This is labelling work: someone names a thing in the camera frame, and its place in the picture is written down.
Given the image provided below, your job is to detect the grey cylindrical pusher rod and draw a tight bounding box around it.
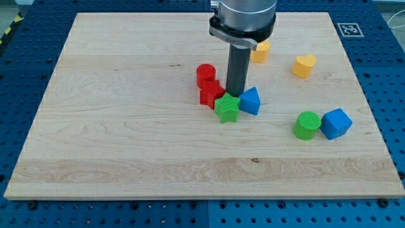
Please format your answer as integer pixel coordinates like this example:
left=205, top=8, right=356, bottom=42
left=226, top=44, right=251, bottom=97

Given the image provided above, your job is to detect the blue triangle block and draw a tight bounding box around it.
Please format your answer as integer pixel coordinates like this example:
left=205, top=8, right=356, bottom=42
left=239, top=87, right=261, bottom=115

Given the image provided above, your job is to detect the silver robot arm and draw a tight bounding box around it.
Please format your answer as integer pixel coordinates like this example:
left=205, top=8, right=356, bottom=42
left=209, top=0, right=277, bottom=97

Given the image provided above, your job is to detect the yellow pentagon block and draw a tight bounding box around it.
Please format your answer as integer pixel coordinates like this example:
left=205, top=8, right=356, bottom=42
left=250, top=40, right=271, bottom=63

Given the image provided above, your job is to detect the red cylinder block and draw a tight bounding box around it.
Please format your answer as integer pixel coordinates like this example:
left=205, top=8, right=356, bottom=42
left=196, top=63, right=216, bottom=89

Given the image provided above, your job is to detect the red star block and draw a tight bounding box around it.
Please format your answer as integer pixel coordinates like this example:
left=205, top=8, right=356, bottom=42
left=200, top=80, right=225, bottom=110

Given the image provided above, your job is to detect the green star block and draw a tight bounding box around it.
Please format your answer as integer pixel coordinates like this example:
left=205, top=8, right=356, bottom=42
left=214, top=92, right=240, bottom=124

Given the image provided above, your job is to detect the yellow heart block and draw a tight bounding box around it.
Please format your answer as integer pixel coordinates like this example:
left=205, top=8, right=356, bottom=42
left=291, top=54, right=316, bottom=79

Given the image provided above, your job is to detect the green cylinder block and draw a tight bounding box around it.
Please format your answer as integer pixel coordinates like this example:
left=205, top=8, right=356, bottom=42
left=293, top=111, right=321, bottom=141

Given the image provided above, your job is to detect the white fiducial marker tag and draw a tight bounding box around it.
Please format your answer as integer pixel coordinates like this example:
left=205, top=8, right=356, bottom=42
left=337, top=23, right=364, bottom=37

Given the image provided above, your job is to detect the blue cube block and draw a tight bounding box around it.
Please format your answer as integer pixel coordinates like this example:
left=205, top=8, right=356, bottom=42
left=320, top=108, right=352, bottom=140

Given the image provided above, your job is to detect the wooden board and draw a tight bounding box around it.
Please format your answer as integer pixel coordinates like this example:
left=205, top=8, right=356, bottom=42
left=4, top=12, right=404, bottom=200

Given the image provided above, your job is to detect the yellow black hazard tape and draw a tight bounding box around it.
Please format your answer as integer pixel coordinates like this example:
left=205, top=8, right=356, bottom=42
left=1, top=11, right=24, bottom=47

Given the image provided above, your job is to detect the white cable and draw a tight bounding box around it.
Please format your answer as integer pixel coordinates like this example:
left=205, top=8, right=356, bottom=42
left=386, top=8, right=405, bottom=32

